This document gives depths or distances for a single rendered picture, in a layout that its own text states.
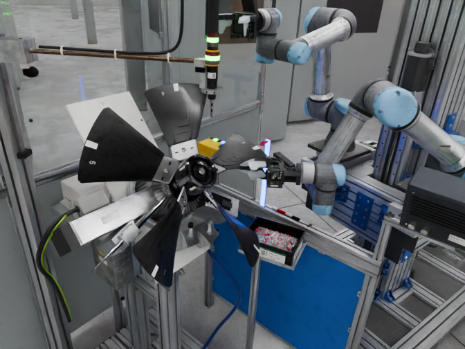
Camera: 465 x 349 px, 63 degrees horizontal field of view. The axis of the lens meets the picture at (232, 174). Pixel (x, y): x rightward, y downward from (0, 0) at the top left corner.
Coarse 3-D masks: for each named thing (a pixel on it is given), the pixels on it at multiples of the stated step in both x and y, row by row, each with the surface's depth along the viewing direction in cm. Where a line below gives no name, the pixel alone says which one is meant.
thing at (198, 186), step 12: (192, 156) 120; (204, 156) 123; (180, 168) 120; (192, 168) 119; (204, 168) 123; (180, 180) 120; (192, 180) 117; (204, 180) 120; (216, 180) 123; (168, 192) 124; (192, 192) 121
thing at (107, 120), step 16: (112, 112) 108; (96, 128) 106; (112, 128) 108; (128, 128) 110; (112, 144) 108; (128, 144) 111; (144, 144) 113; (80, 160) 105; (112, 160) 110; (128, 160) 112; (144, 160) 114; (160, 160) 116; (80, 176) 107; (96, 176) 109; (112, 176) 112; (128, 176) 115; (144, 176) 117
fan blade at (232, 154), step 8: (232, 136) 150; (240, 136) 151; (224, 144) 146; (232, 144) 146; (240, 144) 147; (248, 144) 148; (216, 152) 141; (224, 152) 141; (232, 152) 141; (240, 152) 142; (248, 152) 143; (256, 152) 145; (216, 160) 136; (224, 160) 136; (232, 160) 136; (240, 160) 137; (232, 168) 132; (240, 168) 134
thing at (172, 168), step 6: (162, 162) 118; (168, 162) 119; (174, 162) 120; (162, 168) 119; (168, 168) 120; (174, 168) 121; (156, 174) 120; (162, 174) 120; (168, 174) 121; (156, 180) 120; (162, 180) 121; (168, 180) 122
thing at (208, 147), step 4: (204, 140) 182; (208, 140) 182; (212, 140) 182; (200, 144) 179; (204, 144) 177; (208, 144) 178; (212, 144) 178; (216, 144) 178; (220, 144) 178; (200, 148) 180; (204, 148) 178; (208, 148) 176; (212, 148) 174; (216, 148) 174; (200, 152) 181; (204, 152) 179; (208, 152) 177; (212, 152) 175; (208, 156) 178
